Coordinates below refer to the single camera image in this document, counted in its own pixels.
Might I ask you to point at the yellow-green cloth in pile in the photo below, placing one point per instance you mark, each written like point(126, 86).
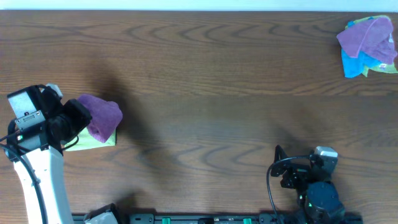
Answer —
point(383, 68)

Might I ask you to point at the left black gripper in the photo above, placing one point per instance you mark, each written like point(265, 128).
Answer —
point(78, 114)

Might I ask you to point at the purple microfibre cloth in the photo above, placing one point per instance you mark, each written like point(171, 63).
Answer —
point(106, 116)

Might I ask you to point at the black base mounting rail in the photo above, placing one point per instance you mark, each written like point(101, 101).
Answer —
point(112, 214)

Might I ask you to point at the folded light green cloth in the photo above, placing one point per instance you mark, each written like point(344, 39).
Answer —
point(86, 142)

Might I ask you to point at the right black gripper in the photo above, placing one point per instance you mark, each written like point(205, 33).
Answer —
point(296, 172)

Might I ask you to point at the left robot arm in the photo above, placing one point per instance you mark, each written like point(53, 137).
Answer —
point(35, 145)

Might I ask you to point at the blue cloth in pile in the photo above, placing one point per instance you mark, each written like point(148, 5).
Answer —
point(355, 61)

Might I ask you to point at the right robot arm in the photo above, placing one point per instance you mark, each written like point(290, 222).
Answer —
point(320, 203)

